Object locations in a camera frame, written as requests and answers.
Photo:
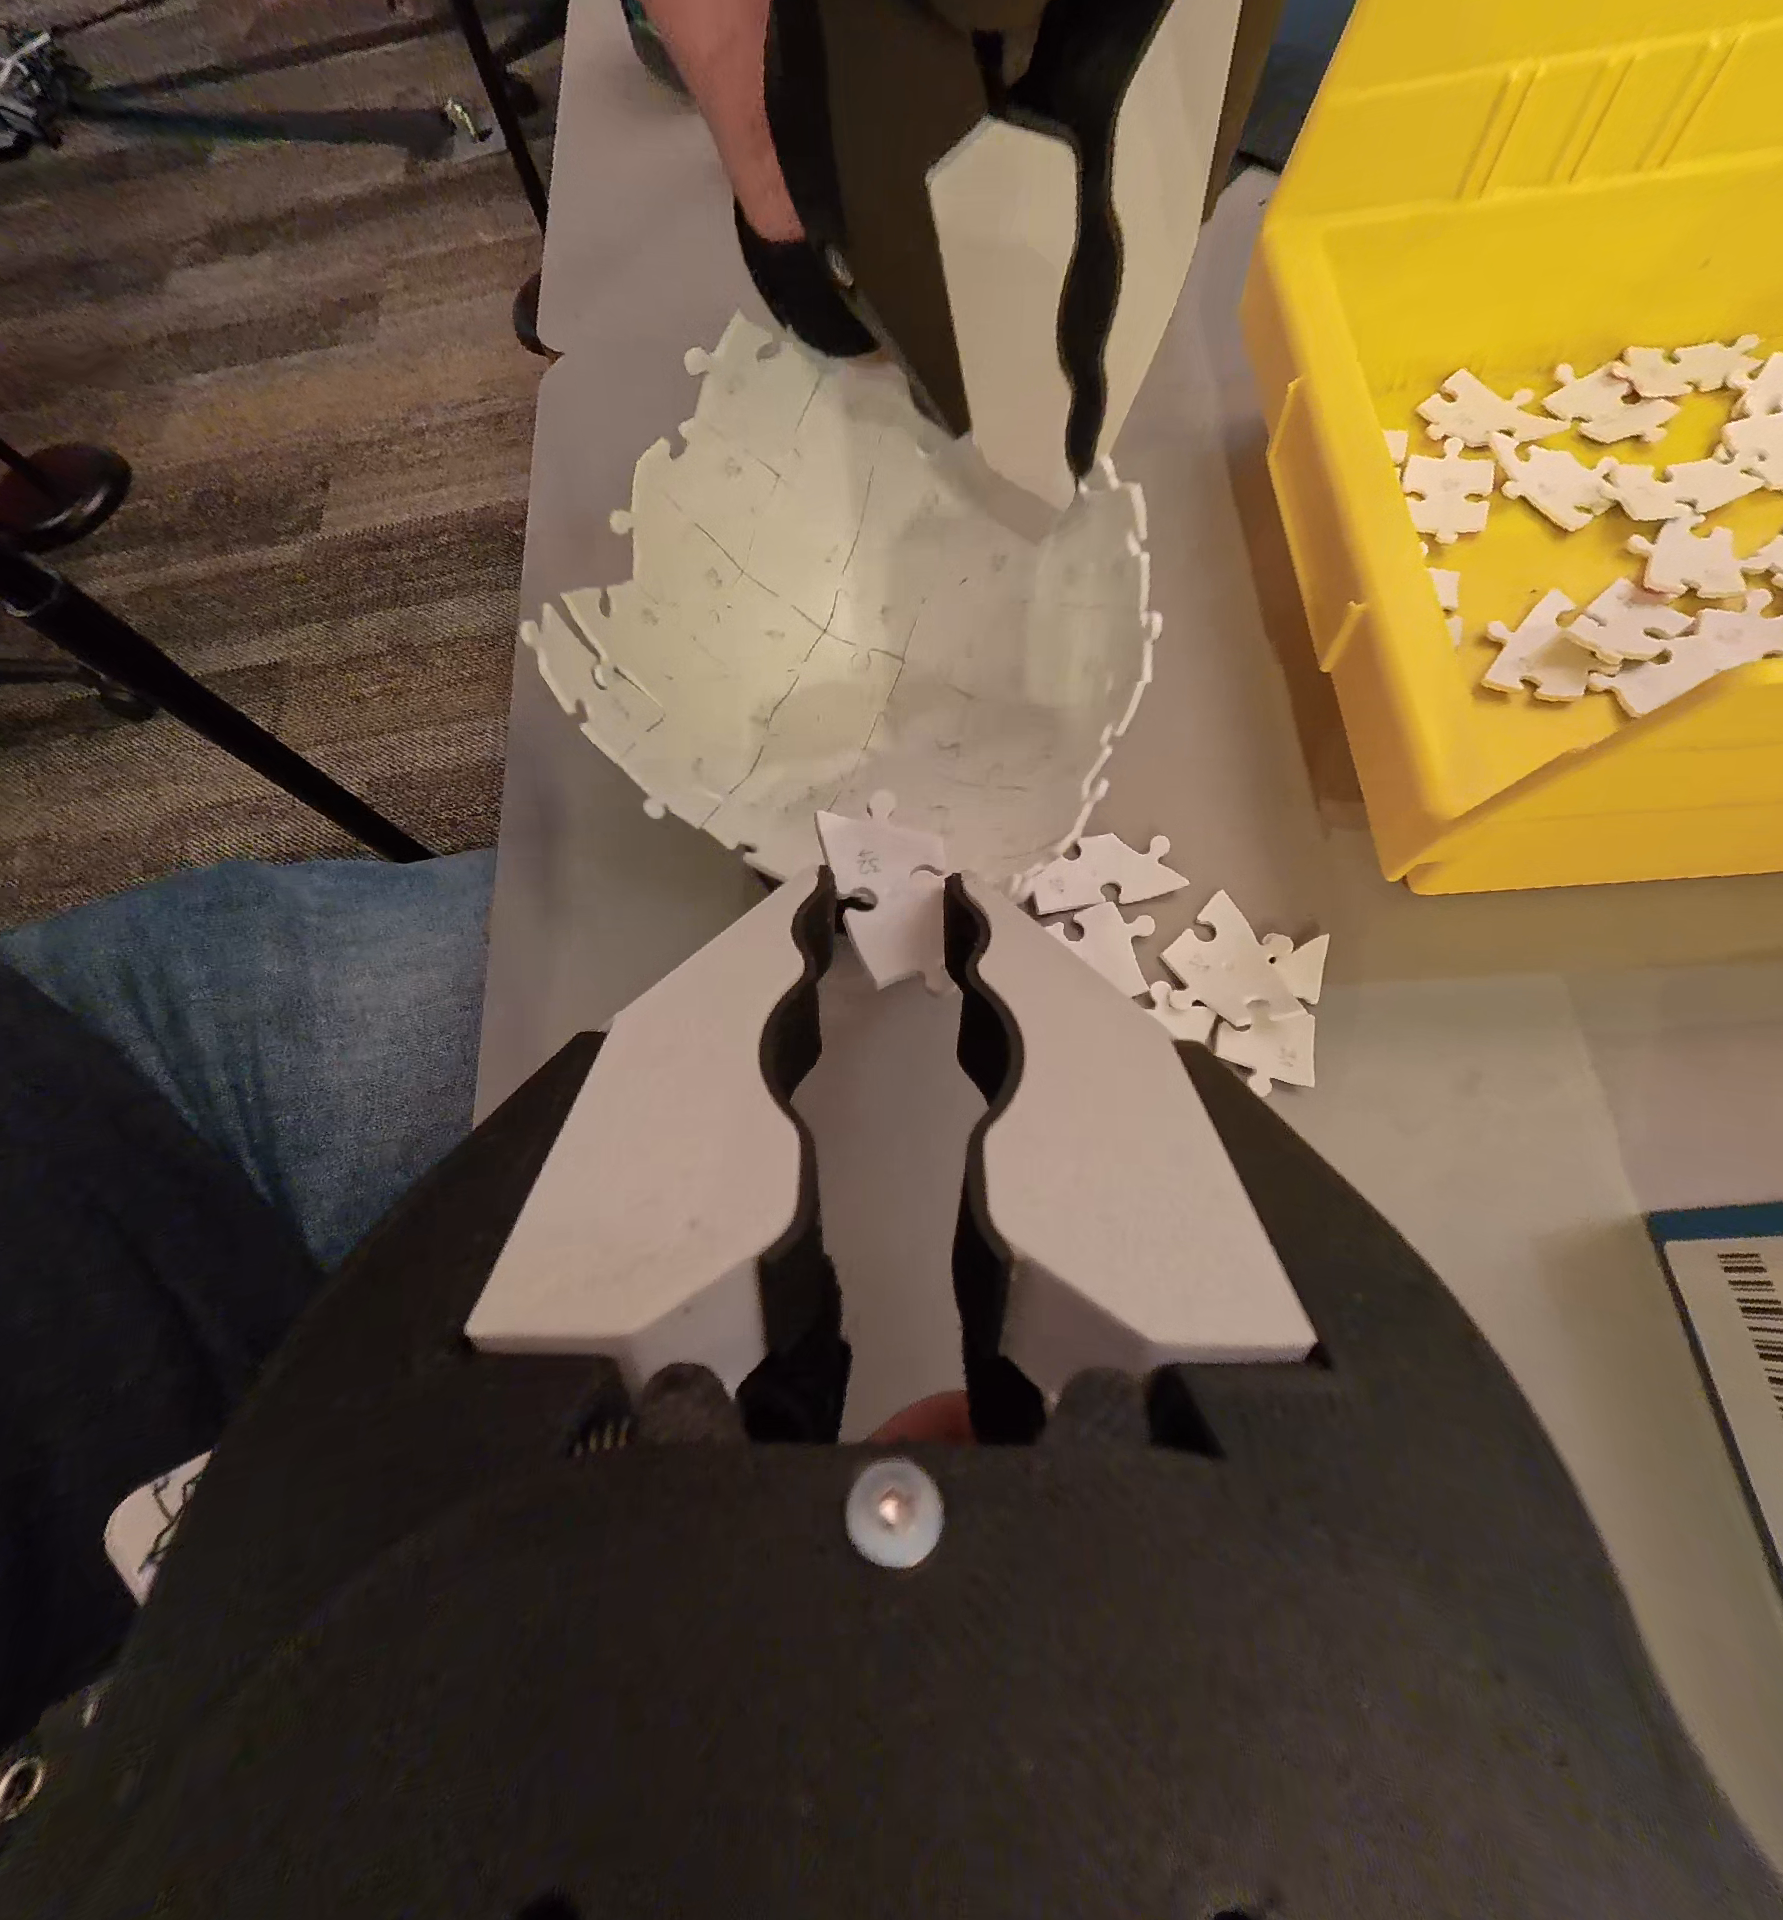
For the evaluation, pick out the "blue puzzle box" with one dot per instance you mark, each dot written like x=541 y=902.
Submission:
x=1760 y=1424

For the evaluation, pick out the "black metal table leg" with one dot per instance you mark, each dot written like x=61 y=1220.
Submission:
x=508 y=119

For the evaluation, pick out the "person's dark shirt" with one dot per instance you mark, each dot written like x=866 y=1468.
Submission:
x=64 y=1273

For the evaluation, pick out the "yellow plastic bin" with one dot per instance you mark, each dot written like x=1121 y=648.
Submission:
x=1581 y=795

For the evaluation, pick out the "partly built puzzle ball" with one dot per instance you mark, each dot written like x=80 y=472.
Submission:
x=833 y=630

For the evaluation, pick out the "white printed tag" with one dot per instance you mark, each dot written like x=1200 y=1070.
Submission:
x=157 y=1519

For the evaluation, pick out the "white curved puzzle piece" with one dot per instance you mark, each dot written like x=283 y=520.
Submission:
x=882 y=870

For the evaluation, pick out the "person's leg in jeans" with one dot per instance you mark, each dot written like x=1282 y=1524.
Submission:
x=277 y=1019

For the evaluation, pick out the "black tripod stand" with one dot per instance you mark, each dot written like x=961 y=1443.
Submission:
x=231 y=720

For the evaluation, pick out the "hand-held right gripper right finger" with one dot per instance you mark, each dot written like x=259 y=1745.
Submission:
x=1132 y=1171

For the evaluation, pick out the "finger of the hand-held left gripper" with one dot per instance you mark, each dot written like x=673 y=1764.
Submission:
x=1174 y=150
x=1013 y=303

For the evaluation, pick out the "pile of white puzzle pieces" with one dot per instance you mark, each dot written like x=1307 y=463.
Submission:
x=1654 y=495

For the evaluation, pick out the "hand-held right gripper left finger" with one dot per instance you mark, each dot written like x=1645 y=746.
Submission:
x=664 y=1139

